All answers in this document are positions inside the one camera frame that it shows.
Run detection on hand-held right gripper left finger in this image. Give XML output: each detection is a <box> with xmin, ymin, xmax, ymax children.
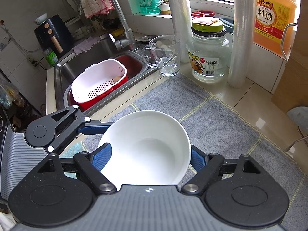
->
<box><xmin>36</xmin><ymin>143</ymin><xmax>117</xmax><ymax>196</ymax></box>

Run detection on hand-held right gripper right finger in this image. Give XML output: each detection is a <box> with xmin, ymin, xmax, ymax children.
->
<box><xmin>180</xmin><ymin>146</ymin><xmax>261</xmax><ymax>196</ymax></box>

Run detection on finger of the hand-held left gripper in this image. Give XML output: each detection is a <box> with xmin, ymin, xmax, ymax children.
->
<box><xmin>42</xmin><ymin>104</ymin><xmax>114</xmax><ymax>154</ymax></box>

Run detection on white bowl pink flowers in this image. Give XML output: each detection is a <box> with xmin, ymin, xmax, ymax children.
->
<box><xmin>97</xmin><ymin>110</ymin><xmax>192</xmax><ymax>191</ymax></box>

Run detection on grey teal checked cloth mat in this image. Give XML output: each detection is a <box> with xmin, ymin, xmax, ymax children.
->
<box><xmin>59</xmin><ymin>73</ymin><xmax>307</xmax><ymax>193</ymax></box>

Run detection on clear plastic bag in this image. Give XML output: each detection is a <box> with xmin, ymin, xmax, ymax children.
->
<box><xmin>0</xmin><ymin>78</ymin><xmax>18</xmax><ymax>109</ymax></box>

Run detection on steel sink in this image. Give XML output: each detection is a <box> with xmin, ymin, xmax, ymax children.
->
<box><xmin>53</xmin><ymin>32</ymin><xmax>159</xmax><ymax>116</ymax></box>

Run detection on white and red colander basin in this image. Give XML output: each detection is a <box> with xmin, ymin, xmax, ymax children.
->
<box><xmin>68</xmin><ymin>54</ymin><xmax>147</xmax><ymax>111</ymax></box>

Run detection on green label jar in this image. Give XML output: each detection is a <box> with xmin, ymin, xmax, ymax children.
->
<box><xmin>43</xmin><ymin>48</ymin><xmax>59</xmax><ymax>68</ymax></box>

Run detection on purple cloth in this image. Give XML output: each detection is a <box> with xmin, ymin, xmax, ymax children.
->
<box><xmin>73</xmin><ymin>37</ymin><xmax>103</xmax><ymax>56</ymax></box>

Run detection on clear glass mug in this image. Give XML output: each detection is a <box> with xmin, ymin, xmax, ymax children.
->
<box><xmin>142</xmin><ymin>35</ymin><xmax>181</xmax><ymax>77</ymax></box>

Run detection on steel sink strainer lid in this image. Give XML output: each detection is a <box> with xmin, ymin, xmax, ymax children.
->
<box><xmin>138</xmin><ymin>35</ymin><xmax>157</xmax><ymax>44</ymax></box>

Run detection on dark blue air fryer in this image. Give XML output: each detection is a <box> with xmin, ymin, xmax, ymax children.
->
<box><xmin>34</xmin><ymin>14</ymin><xmax>75</xmax><ymax>59</ymax></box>

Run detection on glass jar green lid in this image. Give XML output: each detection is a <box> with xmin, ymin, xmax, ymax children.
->
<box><xmin>186</xmin><ymin>18</ymin><xmax>233</xmax><ymax>82</ymax></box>

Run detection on steel faucet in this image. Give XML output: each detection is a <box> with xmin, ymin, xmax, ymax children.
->
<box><xmin>78</xmin><ymin>0</ymin><xmax>139</xmax><ymax>52</ymax></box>

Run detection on small white bowl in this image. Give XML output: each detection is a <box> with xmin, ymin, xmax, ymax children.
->
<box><xmin>34</xmin><ymin>13</ymin><xmax>48</xmax><ymax>25</ymax></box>

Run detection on bamboo cutting board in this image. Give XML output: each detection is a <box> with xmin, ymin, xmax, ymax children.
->
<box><xmin>271</xmin><ymin>24</ymin><xmax>308</xmax><ymax>115</ymax></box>

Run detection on pink white dishcloth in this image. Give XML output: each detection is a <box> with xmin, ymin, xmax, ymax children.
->
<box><xmin>80</xmin><ymin>0</ymin><xmax>109</xmax><ymax>19</ymax></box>

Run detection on tall cling film roll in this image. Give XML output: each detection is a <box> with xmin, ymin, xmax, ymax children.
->
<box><xmin>227</xmin><ymin>0</ymin><xmax>257</xmax><ymax>89</ymax></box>

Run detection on brown sachet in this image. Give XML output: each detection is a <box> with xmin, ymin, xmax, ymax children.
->
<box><xmin>192</xmin><ymin>17</ymin><xmax>220</xmax><ymax>27</ymax></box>

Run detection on blue container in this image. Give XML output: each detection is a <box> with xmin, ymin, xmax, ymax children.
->
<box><xmin>219</xmin><ymin>16</ymin><xmax>234</xmax><ymax>33</ymax></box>

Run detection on short cling film roll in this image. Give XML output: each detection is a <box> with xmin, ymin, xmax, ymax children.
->
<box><xmin>164</xmin><ymin>0</ymin><xmax>193</xmax><ymax>63</ymax></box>

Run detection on small potted plant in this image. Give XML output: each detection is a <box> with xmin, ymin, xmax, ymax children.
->
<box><xmin>157</xmin><ymin>0</ymin><xmax>172</xmax><ymax>15</ymax></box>

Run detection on orange cooking wine bottle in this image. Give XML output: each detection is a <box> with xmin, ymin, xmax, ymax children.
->
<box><xmin>253</xmin><ymin>0</ymin><xmax>297</xmax><ymax>56</ymax></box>

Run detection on black-handled kitchen knife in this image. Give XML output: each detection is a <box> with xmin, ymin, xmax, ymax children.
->
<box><xmin>286</xmin><ymin>105</ymin><xmax>308</xmax><ymax>128</ymax></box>

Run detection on steel wire board rack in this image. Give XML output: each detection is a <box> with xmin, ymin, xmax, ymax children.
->
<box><xmin>282</xmin><ymin>17</ymin><xmax>308</xmax><ymax>152</ymax></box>

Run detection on red ring lid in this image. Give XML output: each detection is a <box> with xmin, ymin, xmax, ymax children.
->
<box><xmin>192</xmin><ymin>10</ymin><xmax>216</xmax><ymax>20</ymax></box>

